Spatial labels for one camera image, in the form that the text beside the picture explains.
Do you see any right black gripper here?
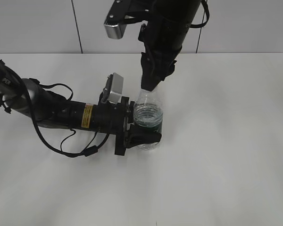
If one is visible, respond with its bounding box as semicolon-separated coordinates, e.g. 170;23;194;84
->
138;23;181;91

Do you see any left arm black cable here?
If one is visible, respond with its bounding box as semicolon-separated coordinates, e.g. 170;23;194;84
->
0;61;110;159

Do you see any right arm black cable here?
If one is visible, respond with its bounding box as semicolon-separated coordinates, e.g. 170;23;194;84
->
191;0;212;28

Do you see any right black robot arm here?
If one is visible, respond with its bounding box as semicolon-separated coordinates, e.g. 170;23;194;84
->
138;0;201;91

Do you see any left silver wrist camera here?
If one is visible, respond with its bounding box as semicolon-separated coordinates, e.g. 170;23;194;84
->
101;73;124;103

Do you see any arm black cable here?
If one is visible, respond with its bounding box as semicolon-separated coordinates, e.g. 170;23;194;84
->
0;61;110;159
191;0;212;28

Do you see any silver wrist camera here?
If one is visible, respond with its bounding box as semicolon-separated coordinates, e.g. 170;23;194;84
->
103;0;147;40
101;73;124;103

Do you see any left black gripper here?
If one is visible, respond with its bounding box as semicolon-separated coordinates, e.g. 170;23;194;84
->
92;95;162;156

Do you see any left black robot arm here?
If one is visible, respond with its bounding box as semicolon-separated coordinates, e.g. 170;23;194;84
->
0;60;161;156

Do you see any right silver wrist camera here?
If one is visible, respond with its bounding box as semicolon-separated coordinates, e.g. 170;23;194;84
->
103;0;147;40

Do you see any clear Cestbon water bottle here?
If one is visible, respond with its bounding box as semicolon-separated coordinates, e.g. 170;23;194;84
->
133;87;164;151

